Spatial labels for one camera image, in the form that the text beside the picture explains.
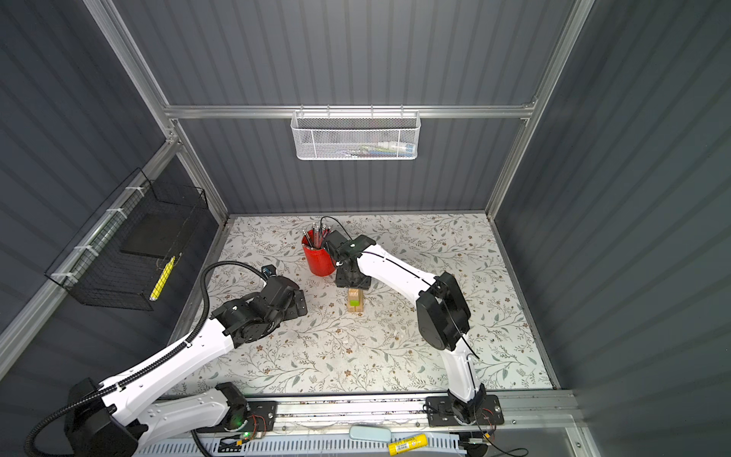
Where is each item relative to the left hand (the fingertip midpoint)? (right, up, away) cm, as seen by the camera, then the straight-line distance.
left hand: (291, 301), depth 79 cm
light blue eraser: (+23, -30, -10) cm, 39 cm away
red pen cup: (+5, +11, +16) cm, 20 cm away
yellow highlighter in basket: (-28, +8, -11) cm, 31 cm away
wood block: (+17, -5, +12) cm, 22 cm away
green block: (+17, -3, +11) cm, 21 cm away
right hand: (+16, +3, +9) cm, 19 cm away
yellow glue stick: (+32, -32, -11) cm, 46 cm away
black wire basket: (-40, +13, -7) cm, 43 cm away
